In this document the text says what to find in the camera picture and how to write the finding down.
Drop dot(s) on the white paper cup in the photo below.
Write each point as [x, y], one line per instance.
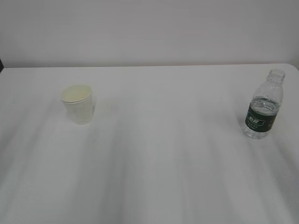
[78, 102]

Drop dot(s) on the clear water bottle green label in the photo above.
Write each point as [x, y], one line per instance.
[264, 106]

